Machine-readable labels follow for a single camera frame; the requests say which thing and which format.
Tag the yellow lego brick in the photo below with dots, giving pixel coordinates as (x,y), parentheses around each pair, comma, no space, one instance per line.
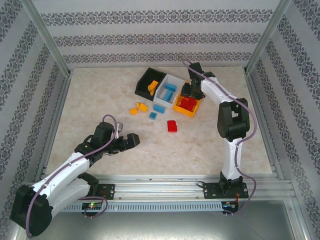
(133,111)
(151,91)
(153,84)
(143,107)

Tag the small blue lego brick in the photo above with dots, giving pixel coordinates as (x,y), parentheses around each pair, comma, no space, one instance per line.
(152,116)

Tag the yellow sloped lego piece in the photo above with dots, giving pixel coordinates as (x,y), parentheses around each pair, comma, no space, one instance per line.
(149,88)

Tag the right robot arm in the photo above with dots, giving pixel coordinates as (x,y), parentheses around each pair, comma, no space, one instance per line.
(231,155)

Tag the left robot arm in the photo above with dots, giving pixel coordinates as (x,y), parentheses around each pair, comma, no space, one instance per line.
(62,172)

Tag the orange plastic bin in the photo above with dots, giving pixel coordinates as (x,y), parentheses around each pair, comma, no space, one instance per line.
(186,113)

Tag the white plastic bin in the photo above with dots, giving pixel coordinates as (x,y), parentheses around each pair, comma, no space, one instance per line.
(160,98)

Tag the black plastic bin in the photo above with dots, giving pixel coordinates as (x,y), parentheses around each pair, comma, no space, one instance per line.
(142,85)

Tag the grey metal sheet panel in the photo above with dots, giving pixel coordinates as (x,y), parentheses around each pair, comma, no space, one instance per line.
(160,227)

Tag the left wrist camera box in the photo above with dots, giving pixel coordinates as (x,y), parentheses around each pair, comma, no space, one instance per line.
(120,126)

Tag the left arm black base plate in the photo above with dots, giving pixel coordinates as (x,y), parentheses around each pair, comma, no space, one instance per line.
(108,191)

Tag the aluminium side rail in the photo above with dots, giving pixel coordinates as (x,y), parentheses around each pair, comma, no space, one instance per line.
(56,112)
(260,117)

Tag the aluminium mounting rail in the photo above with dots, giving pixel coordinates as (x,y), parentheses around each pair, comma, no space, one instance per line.
(160,190)

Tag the aluminium frame post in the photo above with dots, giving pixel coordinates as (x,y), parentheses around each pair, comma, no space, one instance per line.
(45,32)
(268,35)

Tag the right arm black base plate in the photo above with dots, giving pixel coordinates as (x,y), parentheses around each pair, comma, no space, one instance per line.
(211,191)

